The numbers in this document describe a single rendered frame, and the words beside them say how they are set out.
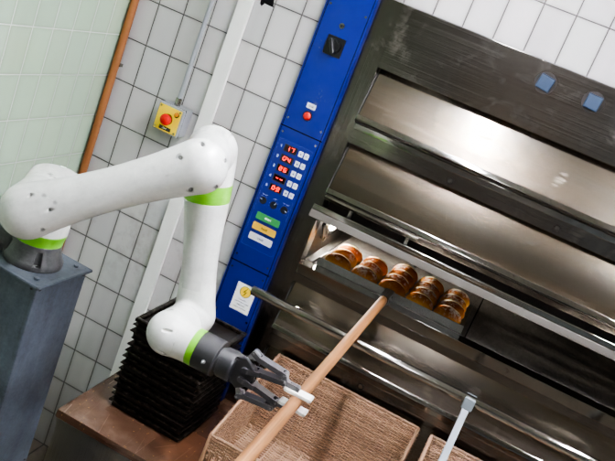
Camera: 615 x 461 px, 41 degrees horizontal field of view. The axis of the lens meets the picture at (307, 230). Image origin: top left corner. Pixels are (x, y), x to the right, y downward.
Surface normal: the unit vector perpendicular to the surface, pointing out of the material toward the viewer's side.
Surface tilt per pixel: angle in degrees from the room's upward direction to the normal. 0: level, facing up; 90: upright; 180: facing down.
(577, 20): 90
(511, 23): 90
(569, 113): 90
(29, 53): 90
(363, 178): 70
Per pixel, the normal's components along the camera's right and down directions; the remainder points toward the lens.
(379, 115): -0.18, -0.14
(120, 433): 0.36, -0.89
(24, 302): -0.35, 0.15
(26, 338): 0.87, 0.43
